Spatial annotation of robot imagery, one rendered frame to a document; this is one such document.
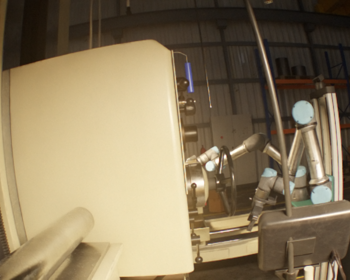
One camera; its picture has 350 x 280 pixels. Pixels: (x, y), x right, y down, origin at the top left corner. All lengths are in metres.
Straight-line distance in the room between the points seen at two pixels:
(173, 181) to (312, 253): 0.55
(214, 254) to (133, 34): 8.23
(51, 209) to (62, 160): 0.19
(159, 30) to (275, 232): 8.97
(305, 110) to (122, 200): 0.91
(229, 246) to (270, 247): 1.34
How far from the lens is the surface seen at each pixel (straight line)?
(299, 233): 0.92
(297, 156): 1.57
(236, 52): 9.57
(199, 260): 1.22
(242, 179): 8.58
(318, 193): 1.42
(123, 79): 0.99
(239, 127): 8.50
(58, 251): 0.71
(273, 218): 0.89
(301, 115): 1.40
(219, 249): 2.25
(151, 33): 9.54
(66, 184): 1.04
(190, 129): 1.23
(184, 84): 0.98
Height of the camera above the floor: 1.55
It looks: 2 degrees down
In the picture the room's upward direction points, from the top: 6 degrees counter-clockwise
